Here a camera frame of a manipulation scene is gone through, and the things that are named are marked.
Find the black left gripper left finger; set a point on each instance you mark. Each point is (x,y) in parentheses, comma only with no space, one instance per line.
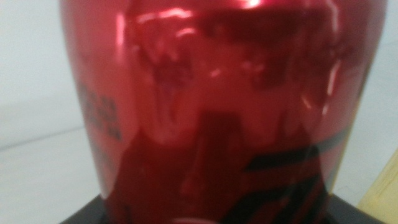
(93,214)

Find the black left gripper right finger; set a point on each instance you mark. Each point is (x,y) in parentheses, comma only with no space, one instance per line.
(345,214)

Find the yellow tea bottle green label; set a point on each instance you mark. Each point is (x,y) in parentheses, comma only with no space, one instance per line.
(382,199)

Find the red metallic drink can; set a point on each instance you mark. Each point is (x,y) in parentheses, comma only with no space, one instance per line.
(217,109)

